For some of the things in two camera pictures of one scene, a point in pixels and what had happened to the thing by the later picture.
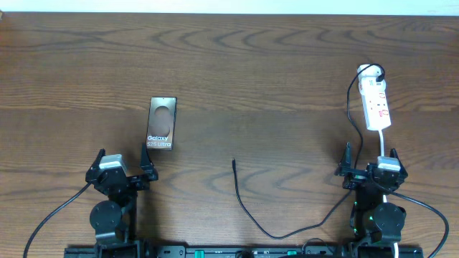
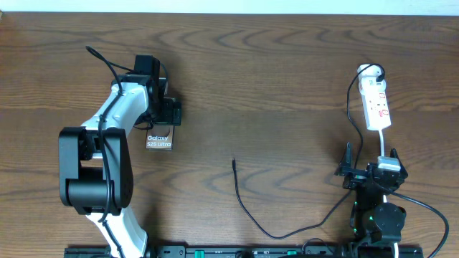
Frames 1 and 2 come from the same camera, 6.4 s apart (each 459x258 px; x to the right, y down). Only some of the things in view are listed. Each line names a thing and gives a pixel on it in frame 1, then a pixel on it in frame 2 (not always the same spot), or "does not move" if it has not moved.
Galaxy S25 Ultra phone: (161, 123) does not move
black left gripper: (148, 176) -> (168, 117)
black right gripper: (355, 177) does not move
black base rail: (245, 251) does not move
